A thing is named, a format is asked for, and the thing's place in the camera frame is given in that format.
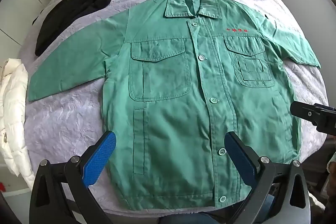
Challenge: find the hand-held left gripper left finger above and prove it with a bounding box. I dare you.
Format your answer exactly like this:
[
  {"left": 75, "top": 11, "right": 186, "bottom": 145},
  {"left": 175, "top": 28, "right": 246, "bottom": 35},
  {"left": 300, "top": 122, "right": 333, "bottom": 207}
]
[{"left": 29, "top": 131, "right": 117, "bottom": 224}]

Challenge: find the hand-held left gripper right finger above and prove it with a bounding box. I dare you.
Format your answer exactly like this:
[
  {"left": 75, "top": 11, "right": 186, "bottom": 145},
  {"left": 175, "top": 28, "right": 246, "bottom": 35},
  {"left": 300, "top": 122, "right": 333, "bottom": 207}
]
[{"left": 224, "top": 131, "right": 313, "bottom": 224}]

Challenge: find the white puffer jacket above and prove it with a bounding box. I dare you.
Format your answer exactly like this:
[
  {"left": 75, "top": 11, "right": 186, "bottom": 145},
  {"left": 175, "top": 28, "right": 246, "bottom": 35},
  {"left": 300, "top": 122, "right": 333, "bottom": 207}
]
[{"left": 0, "top": 57, "right": 36, "bottom": 189}]

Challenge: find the green work jacket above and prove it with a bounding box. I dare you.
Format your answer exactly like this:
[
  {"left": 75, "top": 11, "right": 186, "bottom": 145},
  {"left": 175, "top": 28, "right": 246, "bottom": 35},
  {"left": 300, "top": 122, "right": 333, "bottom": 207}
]
[{"left": 28, "top": 0, "right": 321, "bottom": 211}]

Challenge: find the lavender grey bed blanket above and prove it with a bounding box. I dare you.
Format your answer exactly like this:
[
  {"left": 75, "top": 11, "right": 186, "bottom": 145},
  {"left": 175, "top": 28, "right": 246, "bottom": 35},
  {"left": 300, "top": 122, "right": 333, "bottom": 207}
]
[{"left": 22, "top": 0, "right": 330, "bottom": 216}]

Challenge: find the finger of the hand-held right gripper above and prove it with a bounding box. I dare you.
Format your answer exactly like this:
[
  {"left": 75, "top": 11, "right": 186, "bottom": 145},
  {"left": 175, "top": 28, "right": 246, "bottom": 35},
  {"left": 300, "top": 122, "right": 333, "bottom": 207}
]
[{"left": 290, "top": 101, "right": 336, "bottom": 135}]

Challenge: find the black garment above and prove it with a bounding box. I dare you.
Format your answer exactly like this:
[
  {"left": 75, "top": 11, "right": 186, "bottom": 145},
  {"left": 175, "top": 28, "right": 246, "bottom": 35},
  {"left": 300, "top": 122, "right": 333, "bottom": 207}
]
[{"left": 32, "top": 0, "right": 114, "bottom": 57}]

